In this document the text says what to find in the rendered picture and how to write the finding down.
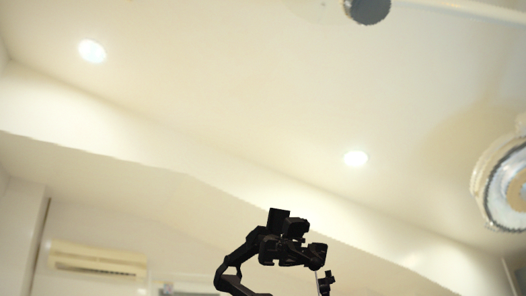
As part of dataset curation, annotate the french press coffee maker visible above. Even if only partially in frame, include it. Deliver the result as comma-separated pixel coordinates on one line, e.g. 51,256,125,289
307,257,322,296

